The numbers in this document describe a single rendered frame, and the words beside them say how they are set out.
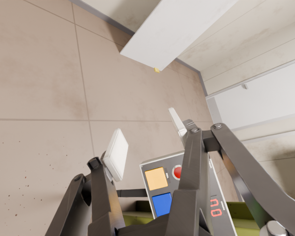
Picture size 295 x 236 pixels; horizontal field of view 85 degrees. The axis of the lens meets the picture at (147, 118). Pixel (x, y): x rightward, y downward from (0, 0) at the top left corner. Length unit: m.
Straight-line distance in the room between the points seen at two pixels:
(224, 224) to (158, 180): 0.27
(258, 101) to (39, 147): 4.31
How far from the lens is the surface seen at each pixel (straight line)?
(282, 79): 4.63
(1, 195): 1.46
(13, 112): 1.56
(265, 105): 4.57
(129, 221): 1.37
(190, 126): 0.16
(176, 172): 0.67
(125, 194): 1.04
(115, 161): 0.17
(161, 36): 2.62
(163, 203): 0.70
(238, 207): 1.40
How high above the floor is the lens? 1.45
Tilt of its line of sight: 38 degrees down
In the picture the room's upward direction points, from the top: 67 degrees clockwise
